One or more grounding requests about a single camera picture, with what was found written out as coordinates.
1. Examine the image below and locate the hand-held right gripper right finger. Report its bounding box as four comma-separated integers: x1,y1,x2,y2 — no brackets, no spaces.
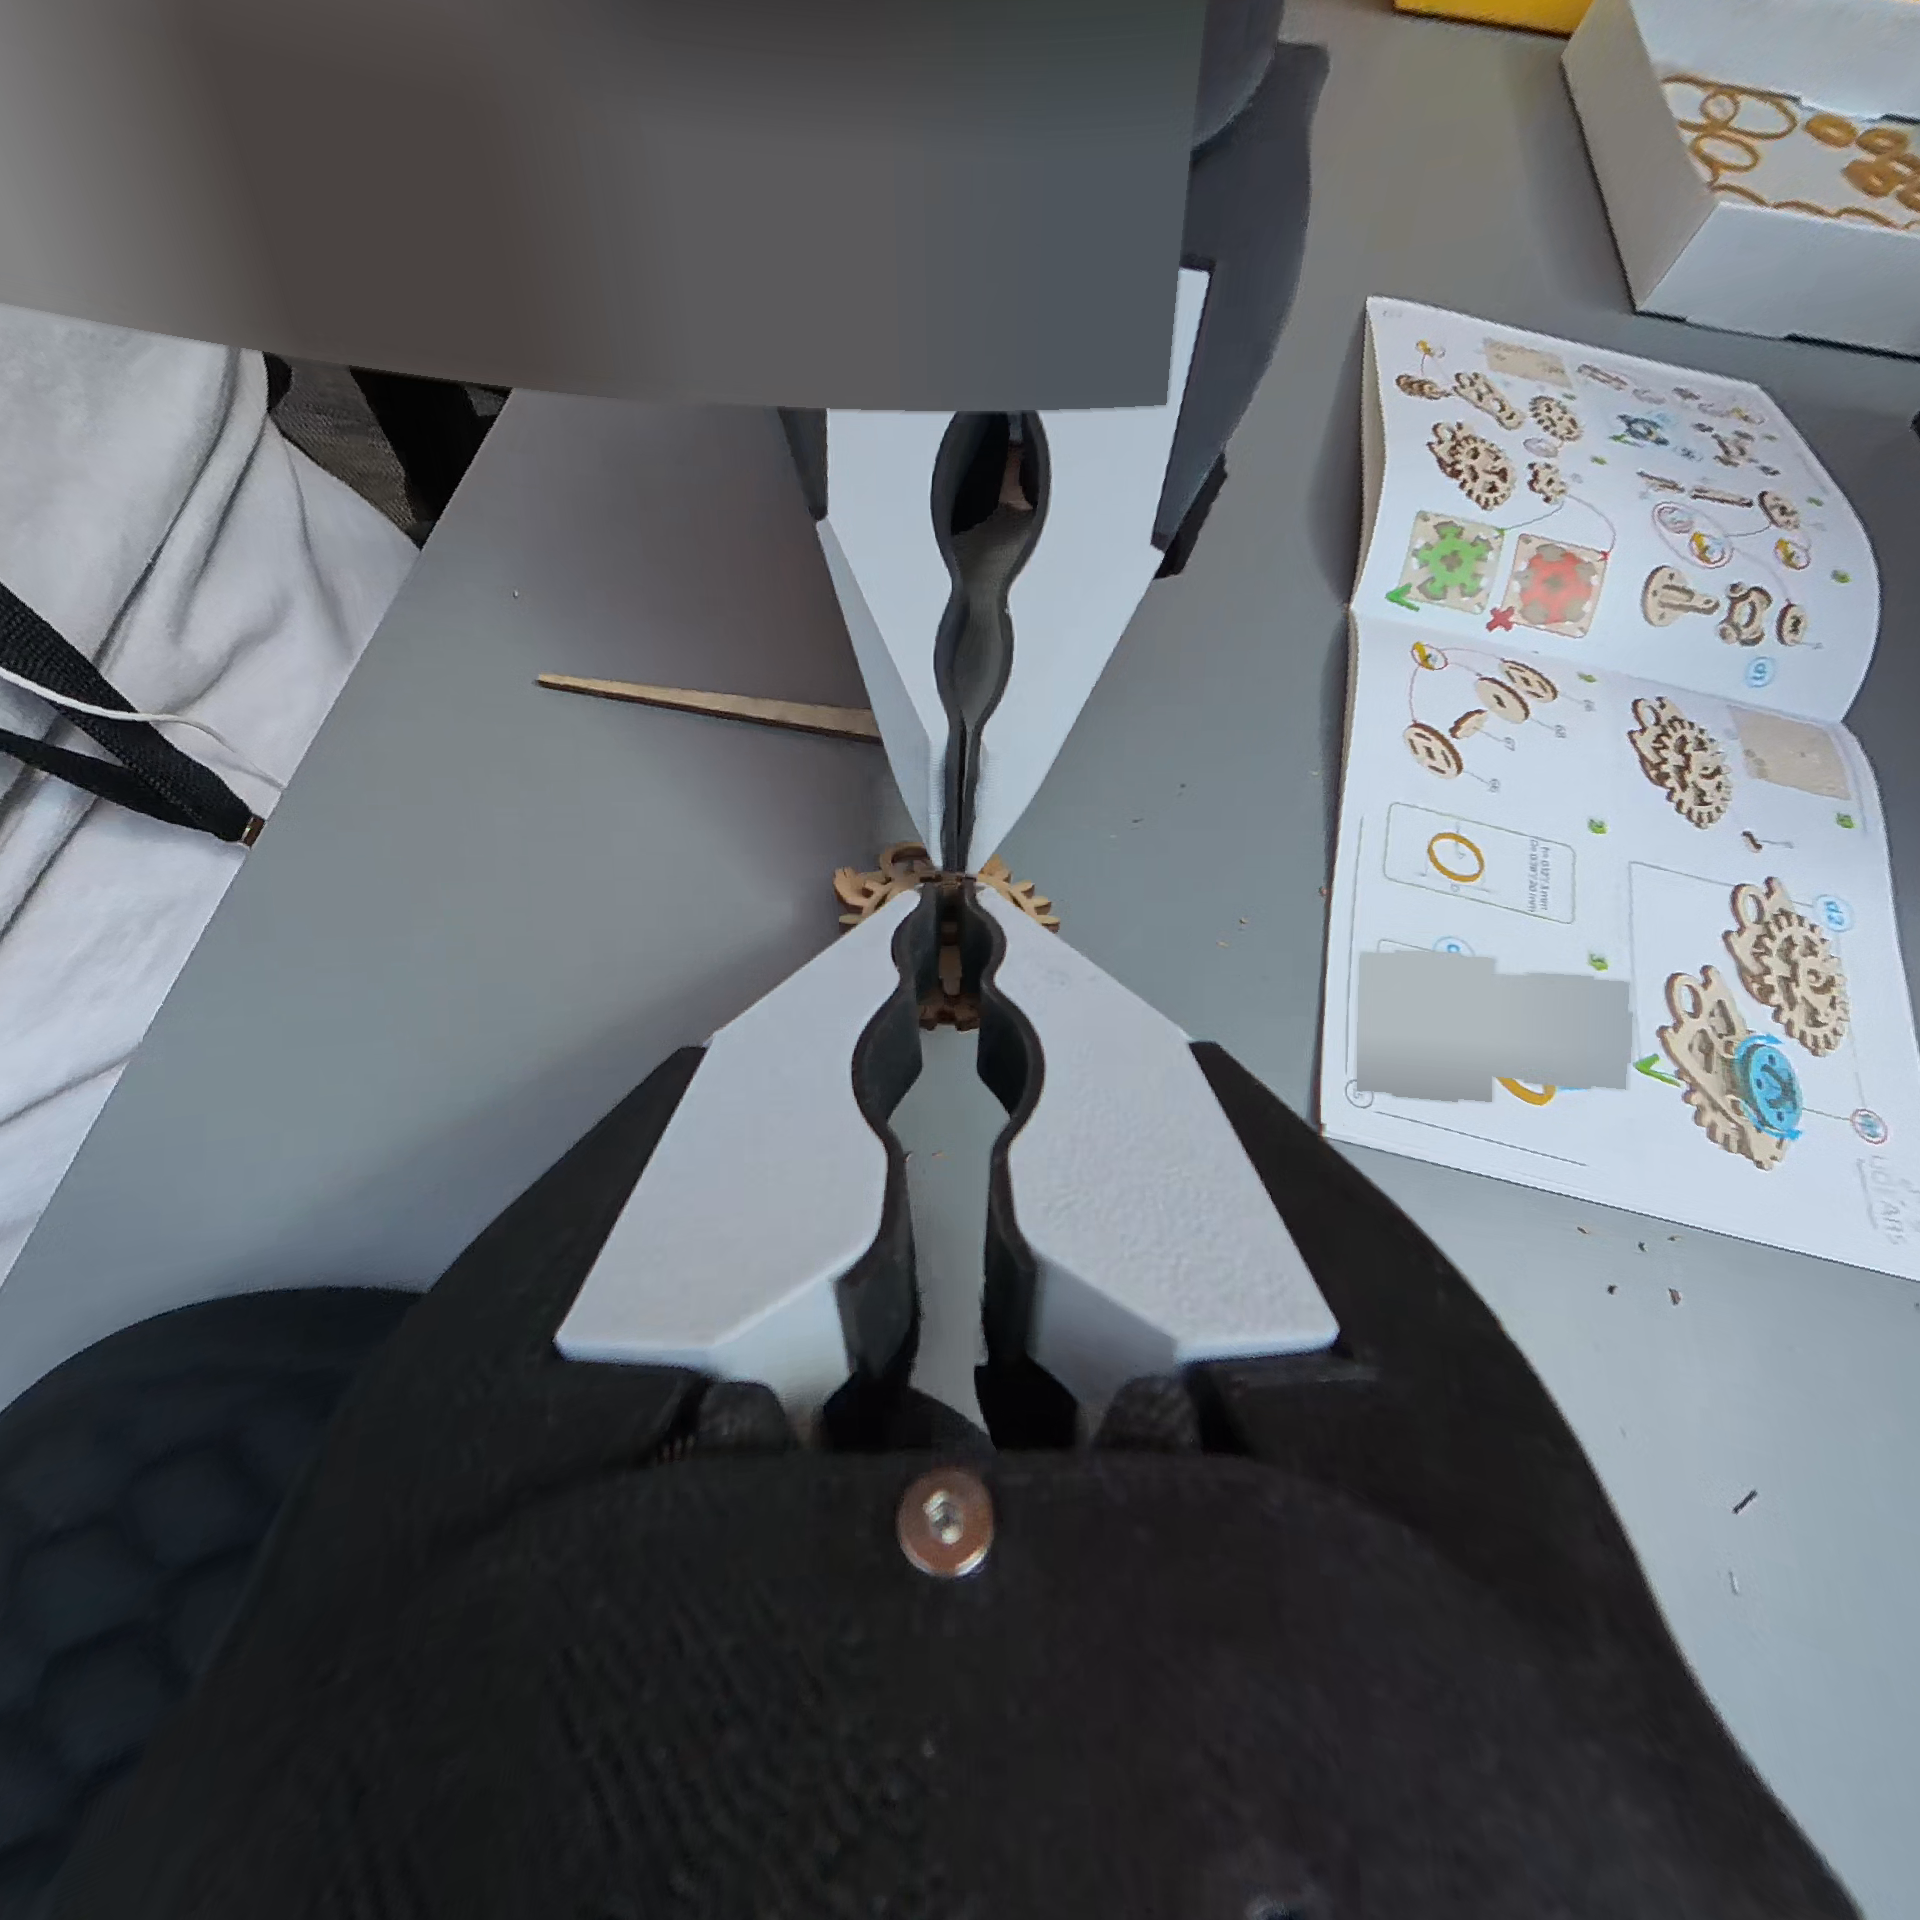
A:
961,883,1342,1451

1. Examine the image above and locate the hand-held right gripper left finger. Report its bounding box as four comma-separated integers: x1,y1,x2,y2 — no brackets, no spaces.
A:
553,883,921,1451

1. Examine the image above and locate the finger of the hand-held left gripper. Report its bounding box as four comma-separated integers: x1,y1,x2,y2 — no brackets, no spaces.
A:
948,271,1219,876
814,404,993,876

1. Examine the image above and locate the wooden gear assembly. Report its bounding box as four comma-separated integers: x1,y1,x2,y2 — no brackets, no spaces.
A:
832,841,1065,1039

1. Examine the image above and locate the thin wooden stick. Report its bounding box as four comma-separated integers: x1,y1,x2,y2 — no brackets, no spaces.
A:
535,672,886,747

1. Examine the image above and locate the illustrated instruction booklet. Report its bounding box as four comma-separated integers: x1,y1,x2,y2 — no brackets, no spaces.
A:
1319,295,1920,1286

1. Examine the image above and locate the black chair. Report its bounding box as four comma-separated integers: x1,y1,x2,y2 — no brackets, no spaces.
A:
259,351,516,555

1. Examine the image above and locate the white cardboard box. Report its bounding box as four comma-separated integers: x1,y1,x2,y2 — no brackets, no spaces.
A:
1560,0,1920,360

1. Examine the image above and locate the black padded cushion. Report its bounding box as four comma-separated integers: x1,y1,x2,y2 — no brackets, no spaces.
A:
0,1286,441,1920

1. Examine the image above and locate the person's white shirt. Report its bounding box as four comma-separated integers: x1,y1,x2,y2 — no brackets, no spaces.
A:
0,305,426,1281

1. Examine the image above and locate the black lanyard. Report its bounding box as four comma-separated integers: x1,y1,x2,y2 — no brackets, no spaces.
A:
0,580,270,846

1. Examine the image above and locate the thin white cable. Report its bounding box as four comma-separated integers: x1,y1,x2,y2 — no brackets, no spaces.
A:
0,667,291,793

